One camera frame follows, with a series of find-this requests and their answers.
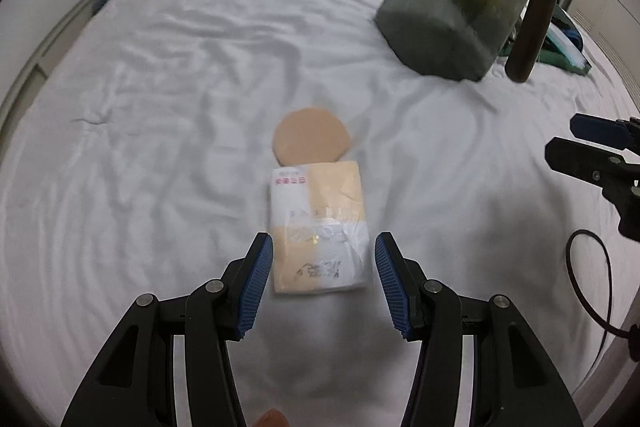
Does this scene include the white bed sheet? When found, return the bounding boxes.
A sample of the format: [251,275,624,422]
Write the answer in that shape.
[0,0,640,427]

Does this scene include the green tray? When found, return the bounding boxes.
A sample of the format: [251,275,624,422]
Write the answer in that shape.
[500,4,593,78]

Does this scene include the black cable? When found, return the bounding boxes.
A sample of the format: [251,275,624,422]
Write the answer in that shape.
[566,229,640,339]

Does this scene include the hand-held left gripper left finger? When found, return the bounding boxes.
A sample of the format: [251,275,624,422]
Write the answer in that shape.
[60,232,275,427]

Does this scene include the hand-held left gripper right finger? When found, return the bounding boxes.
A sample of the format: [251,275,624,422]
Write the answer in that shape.
[374,231,586,427]

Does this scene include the person's left hand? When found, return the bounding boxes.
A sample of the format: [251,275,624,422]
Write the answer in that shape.
[250,408,292,427]

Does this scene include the white teal packet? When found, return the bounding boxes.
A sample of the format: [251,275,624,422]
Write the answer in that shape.
[545,19,586,68]

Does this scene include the beige white tissue packet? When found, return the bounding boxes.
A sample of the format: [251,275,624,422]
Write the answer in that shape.
[268,161,372,295]

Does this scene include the grey wall trim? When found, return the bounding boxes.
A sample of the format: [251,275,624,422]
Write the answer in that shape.
[0,0,108,128]

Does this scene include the brown rod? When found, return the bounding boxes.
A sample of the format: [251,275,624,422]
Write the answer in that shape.
[505,0,557,84]

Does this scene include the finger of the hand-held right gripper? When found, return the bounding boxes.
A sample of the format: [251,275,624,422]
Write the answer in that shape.
[570,113,640,152]
[545,136,640,188]

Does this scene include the round beige sponge puff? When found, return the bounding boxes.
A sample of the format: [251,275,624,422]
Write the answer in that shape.
[272,108,352,168]

